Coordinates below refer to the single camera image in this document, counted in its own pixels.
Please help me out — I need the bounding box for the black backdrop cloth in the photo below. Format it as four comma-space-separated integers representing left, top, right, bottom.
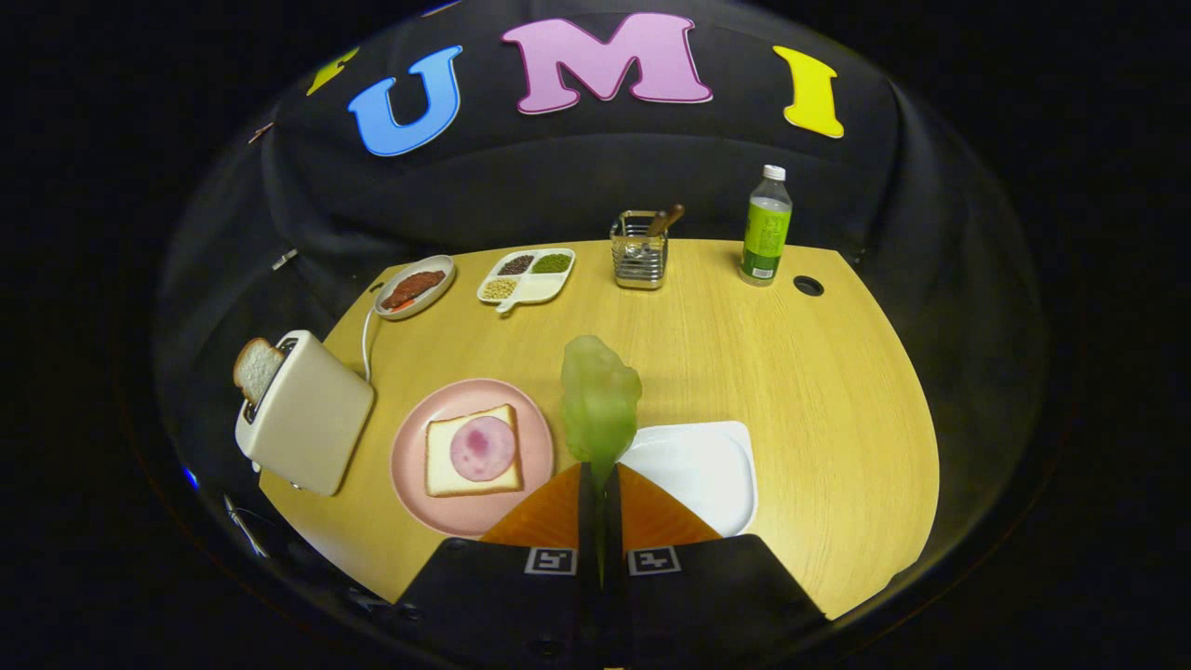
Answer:
154, 0, 1048, 522

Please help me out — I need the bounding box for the green lettuce leaf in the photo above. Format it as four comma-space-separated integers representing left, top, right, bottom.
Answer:
560, 335, 643, 487

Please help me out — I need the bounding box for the pink ham slice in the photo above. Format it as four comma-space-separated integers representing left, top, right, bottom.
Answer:
450, 415, 517, 483

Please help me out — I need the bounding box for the white divided condiment dish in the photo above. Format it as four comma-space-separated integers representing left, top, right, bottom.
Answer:
476, 248, 577, 315

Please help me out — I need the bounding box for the pink round plate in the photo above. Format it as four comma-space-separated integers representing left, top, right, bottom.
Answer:
391, 378, 556, 539

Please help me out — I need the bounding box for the green label plastic bottle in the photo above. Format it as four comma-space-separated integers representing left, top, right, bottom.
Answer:
740, 165, 794, 286

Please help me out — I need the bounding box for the brown meat piece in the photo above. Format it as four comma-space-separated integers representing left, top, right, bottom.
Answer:
383, 270, 448, 310

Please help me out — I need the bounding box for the white rectangular plate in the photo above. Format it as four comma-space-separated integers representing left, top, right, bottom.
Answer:
617, 421, 759, 539

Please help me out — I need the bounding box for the white toaster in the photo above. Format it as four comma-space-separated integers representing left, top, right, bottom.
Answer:
234, 329, 375, 497

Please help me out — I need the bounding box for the metal wire holder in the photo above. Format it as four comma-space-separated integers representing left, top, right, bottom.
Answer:
610, 210, 669, 290

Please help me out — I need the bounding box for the white metal frame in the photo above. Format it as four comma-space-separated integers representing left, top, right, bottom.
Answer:
221, 491, 273, 559

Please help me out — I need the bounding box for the beige oval plate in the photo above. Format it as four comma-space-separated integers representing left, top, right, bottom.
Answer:
374, 255, 457, 321

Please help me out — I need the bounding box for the white bread slice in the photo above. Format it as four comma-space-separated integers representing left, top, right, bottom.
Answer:
425, 404, 524, 498

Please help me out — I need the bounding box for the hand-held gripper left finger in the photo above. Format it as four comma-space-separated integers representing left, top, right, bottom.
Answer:
391, 461, 601, 670

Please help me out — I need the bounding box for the toasted bread slice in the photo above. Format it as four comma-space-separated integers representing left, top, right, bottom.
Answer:
233, 337, 287, 406

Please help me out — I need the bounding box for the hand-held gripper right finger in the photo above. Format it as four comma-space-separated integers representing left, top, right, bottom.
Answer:
600, 461, 829, 670

